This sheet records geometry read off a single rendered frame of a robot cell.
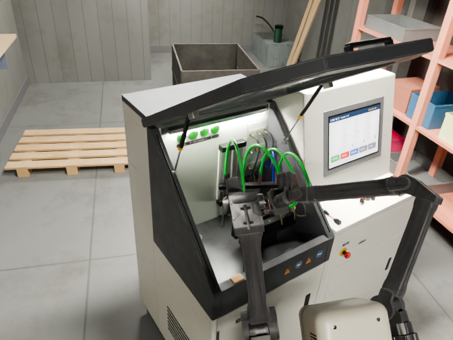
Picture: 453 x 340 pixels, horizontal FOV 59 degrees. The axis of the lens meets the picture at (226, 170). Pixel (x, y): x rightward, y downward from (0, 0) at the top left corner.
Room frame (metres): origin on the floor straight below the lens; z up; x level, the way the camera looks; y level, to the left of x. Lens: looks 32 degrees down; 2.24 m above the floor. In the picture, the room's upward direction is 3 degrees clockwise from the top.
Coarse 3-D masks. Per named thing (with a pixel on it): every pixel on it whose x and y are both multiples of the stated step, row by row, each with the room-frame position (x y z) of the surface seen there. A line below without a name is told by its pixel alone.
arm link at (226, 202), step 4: (232, 192) 1.18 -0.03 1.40; (236, 192) 1.10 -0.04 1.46; (240, 192) 1.02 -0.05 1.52; (244, 192) 1.13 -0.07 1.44; (248, 192) 0.90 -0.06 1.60; (260, 196) 0.86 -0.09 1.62; (224, 200) 0.85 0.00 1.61; (228, 200) 0.85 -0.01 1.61; (260, 200) 0.85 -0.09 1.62; (264, 200) 0.85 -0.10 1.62; (224, 204) 0.84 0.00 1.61; (228, 204) 0.84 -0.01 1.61; (260, 204) 0.84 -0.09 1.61; (264, 204) 0.84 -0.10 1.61; (224, 208) 0.83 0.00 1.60; (228, 208) 0.83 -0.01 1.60; (224, 212) 0.83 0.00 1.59; (228, 212) 0.83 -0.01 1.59
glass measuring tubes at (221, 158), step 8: (224, 144) 1.75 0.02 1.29; (232, 144) 1.75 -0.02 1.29; (240, 144) 1.77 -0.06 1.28; (224, 152) 1.73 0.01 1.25; (232, 152) 1.78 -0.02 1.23; (240, 152) 1.79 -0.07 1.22; (224, 160) 1.73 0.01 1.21; (232, 160) 1.78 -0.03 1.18; (232, 168) 1.79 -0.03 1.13; (232, 176) 1.77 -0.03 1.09; (240, 176) 1.79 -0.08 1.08; (216, 192) 1.74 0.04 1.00; (216, 200) 1.74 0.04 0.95
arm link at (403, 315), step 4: (396, 300) 0.85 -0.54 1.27; (396, 304) 0.83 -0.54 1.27; (400, 304) 0.85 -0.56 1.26; (396, 308) 0.82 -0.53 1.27; (400, 308) 0.84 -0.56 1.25; (396, 312) 0.81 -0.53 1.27; (400, 312) 0.81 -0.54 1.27; (404, 312) 0.82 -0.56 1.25; (396, 316) 0.80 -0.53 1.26; (400, 316) 0.79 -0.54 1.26; (404, 316) 0.81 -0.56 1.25; (392, 320) 0.80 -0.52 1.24; (396, 320) 0.79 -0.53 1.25; (400, 320) 0.79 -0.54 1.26; (404, 320) 0.80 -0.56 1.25; (408, 320) 0.81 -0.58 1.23
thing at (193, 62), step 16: (176, 48) 5.24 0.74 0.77; (192, 48) 5.29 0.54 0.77; (208, 48) 5.34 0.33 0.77; (224, 48) 5.39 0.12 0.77; (240, 48) 5.23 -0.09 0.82; (176, 64) 4.68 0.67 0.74; (192, 64) 5.29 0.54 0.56; (208, 64) 5.34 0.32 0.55; (224, 64) 5.39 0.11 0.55; (240, 64) 5.18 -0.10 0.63; (176, 80) 4.67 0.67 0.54; (192, 80) 4.21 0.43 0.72
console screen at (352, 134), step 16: (336, 112) 1.90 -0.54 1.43; (352, 112) 1.97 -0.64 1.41; (368, 112) 2.04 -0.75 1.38; (336, 128) 1.89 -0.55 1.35; (352, 128) 1.95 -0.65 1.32; (368, 128) 2.02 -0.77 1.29; (336, 144) 1.87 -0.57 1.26; (352, 144) 1.94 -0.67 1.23; (368, 144) 2.01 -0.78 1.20; (336, 160) 1.86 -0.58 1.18; (352, 160) 1.92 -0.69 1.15; (368, 160) 2.00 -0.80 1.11
